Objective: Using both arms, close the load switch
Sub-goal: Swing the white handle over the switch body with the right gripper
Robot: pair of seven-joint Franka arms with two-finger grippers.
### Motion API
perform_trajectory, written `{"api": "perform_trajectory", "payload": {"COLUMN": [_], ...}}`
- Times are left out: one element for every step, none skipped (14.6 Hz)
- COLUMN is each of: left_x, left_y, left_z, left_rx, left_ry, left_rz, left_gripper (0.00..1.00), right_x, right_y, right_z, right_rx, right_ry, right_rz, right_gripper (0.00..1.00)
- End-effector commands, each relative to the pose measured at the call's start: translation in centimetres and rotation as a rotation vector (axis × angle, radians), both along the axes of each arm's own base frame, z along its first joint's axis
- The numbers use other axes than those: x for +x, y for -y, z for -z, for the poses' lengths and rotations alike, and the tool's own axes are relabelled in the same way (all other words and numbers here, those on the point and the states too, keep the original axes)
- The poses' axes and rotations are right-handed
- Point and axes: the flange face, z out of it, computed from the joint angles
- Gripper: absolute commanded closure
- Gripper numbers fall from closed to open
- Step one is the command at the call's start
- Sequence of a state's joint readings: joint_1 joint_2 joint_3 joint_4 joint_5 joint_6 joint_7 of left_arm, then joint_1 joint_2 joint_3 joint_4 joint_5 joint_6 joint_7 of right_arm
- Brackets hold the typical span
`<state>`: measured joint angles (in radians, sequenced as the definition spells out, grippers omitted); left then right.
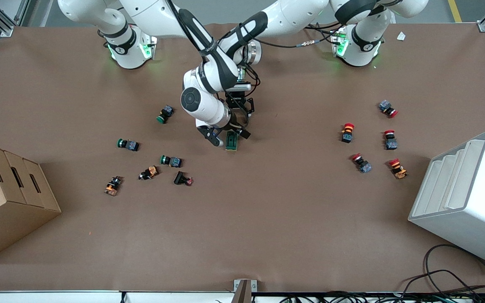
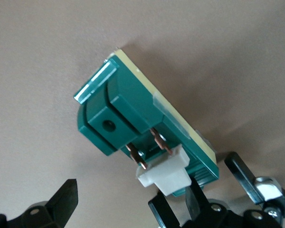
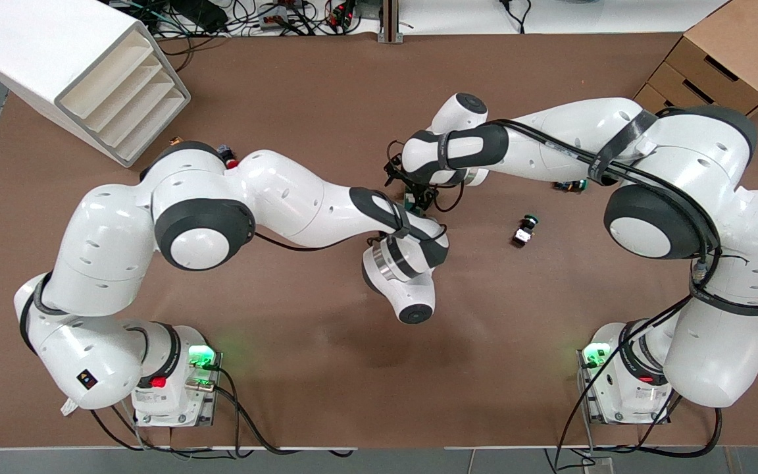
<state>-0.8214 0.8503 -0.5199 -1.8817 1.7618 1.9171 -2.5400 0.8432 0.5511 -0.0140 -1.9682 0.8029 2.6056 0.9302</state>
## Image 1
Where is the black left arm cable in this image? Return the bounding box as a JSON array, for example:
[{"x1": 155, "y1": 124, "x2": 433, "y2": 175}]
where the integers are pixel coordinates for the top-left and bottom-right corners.
[{"x1": 249, "y1": 23, "x2": 344, "y2": 50}]

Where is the white stepped sorting rack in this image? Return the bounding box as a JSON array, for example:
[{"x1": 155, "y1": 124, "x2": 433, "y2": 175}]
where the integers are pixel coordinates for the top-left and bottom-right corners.
[{"x1": 408, "y1": 130, "x2": 485, "y2": 271}]

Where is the grey metal table bracket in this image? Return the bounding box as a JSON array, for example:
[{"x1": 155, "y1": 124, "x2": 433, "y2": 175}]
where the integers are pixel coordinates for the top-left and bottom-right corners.
[{"x1": 231, "y1": 279, "x2": 258, "y2": 303}]

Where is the black push button orange block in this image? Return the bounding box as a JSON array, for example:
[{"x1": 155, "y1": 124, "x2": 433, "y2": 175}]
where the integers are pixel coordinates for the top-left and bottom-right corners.
[
  {"x1": 104, "y1": 176, "x2": 124, "y2": 197},
  {"x1": 139, "y1": 165, "x2": 160, "y2": 181}
]

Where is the green load switch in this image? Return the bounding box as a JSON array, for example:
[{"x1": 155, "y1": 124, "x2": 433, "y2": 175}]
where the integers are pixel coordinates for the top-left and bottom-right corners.
[{"x1": 225, "y1": 130, "x2": 240, "y2": 152}]

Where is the black floor cables bundle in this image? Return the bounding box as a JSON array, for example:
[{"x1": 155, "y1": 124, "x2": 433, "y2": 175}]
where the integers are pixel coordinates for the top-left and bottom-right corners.
[{"x1": 280, "y1": 244, "x2": 485, "y2": 303}]

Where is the red mushroom button blue block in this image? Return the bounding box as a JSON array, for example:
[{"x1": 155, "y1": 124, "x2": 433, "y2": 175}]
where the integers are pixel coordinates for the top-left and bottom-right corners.
[
  {"x1": 350, "y1": 153, "x2": 373, "y2": 174},
  {"x1": 384, "y1": 130, "x2": 399, "y2": 151},
  {"x1": 378, "y1": 100, "x2": 399, "y2": 119}
]

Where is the dark red button black block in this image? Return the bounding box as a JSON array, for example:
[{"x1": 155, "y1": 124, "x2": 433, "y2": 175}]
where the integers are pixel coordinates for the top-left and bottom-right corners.
[{"x1": 173, "y1": 170, "x2": 194, "y2": 186}]

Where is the red mushroom button orange block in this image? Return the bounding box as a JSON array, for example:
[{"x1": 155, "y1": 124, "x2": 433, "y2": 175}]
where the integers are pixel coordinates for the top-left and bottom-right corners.
[
  {"x1": 388, "y1": 158, "x2": 409, "y2": 180},
  {"x1": 340, "y1": 123, "x2": 356, "y2": 144}
]

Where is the white table edge rail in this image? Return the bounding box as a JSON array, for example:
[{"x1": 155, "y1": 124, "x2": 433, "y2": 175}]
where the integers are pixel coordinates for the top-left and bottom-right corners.
[{"x1": 0, "y1": 290, "x2": 235, "y2": 303}]

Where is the green push button blue block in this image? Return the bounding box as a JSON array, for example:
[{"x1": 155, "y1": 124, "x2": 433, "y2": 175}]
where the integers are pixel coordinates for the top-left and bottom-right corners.
[
  {"x1": 117, "y1": 138, "x2": 141, "y2": 152},
  {"x1": 157, "y1": 105, "x2": 175, "y2": 124},
  {"x1": 160, "y1": 154, "x2": 183, "y2": 168}
]

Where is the brown cardboard box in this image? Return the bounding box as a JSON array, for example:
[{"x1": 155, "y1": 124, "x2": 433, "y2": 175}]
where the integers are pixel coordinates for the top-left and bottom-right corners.
[{"x1": 0, "y1": 140, "x2": 62, "y2": 265}]

